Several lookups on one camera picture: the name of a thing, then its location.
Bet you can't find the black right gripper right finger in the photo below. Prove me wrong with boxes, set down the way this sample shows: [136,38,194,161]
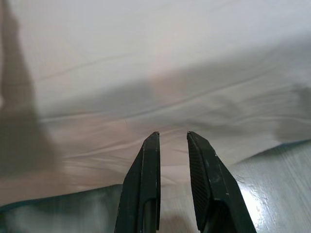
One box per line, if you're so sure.
[186,131,258,233]

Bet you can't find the bed with cream sheet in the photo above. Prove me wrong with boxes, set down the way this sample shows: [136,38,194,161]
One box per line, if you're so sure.
[0,0,311,212]

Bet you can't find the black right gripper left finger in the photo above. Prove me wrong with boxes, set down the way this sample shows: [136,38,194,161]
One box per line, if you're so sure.
[114,131,161,233]

